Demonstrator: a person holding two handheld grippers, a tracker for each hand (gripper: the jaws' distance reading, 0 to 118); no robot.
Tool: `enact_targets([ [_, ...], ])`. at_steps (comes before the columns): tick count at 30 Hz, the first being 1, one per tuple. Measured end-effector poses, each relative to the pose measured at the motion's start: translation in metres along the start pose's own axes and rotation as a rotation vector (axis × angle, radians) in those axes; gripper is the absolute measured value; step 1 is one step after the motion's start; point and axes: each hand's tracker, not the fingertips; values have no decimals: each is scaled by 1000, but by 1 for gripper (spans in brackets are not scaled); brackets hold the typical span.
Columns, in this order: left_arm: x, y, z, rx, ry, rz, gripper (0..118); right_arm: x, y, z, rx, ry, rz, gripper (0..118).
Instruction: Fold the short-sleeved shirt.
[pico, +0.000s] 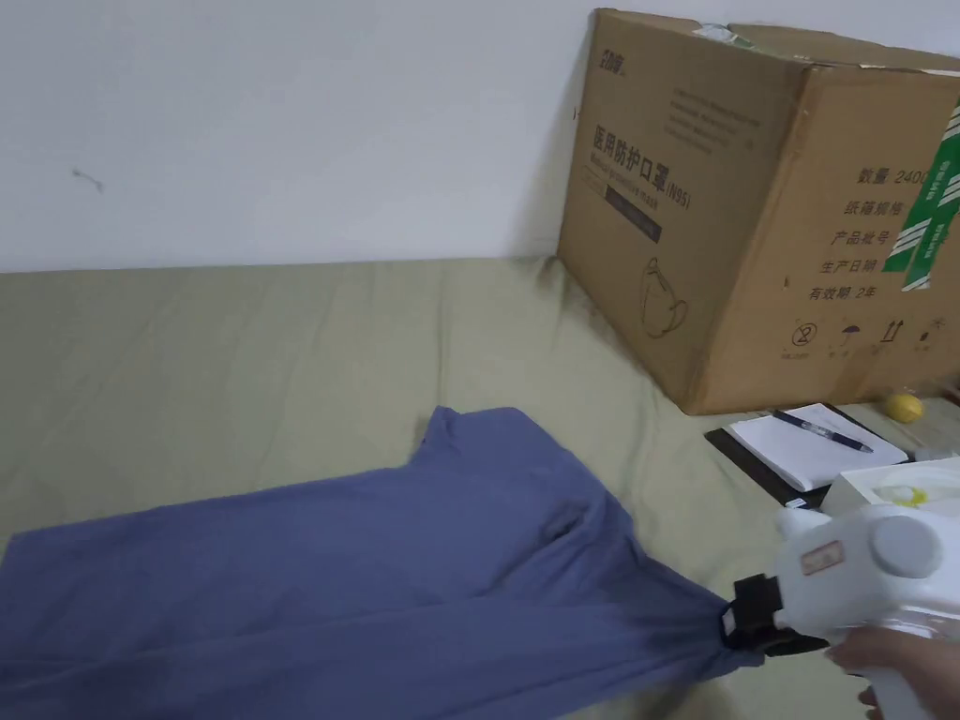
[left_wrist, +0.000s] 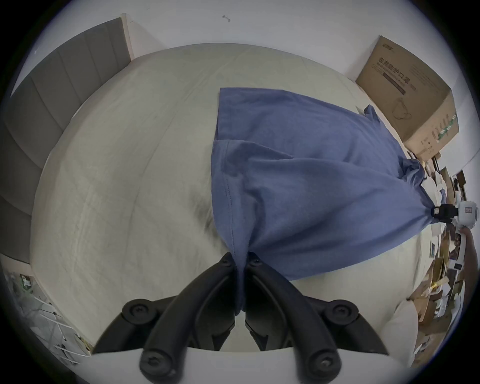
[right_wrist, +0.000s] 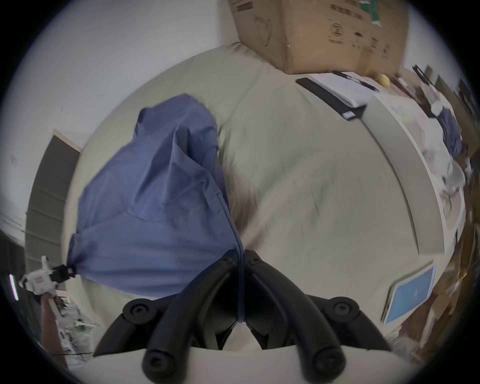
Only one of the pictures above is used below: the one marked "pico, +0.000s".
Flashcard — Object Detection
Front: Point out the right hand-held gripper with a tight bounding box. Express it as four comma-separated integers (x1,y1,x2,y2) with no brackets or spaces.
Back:
717,503,960,720

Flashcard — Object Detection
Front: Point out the white tissue box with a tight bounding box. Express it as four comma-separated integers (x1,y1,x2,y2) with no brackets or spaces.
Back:
820,458,960,520

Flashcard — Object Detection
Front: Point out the person's right hand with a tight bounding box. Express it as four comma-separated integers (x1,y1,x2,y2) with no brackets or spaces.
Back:
827,622,960,713

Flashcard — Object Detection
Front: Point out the bed with beige sheet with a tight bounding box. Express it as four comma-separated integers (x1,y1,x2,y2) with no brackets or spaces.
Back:
0,254,960,720

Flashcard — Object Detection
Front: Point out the white notepad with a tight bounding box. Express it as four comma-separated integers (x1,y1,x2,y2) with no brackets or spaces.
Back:
728,402,909,488

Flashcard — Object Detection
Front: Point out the large brown cardboard carton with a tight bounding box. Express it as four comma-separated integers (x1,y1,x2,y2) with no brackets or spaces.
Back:
556,7,960,416

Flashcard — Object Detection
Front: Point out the blue shirt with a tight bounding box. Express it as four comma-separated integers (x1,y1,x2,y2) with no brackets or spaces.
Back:
0,406,766,720

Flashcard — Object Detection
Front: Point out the black folder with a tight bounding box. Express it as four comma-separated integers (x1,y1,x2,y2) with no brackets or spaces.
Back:
704,404,913,516

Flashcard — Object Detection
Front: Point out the dark blue pen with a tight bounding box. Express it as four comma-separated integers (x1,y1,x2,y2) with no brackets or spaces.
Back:
772,409,875,455

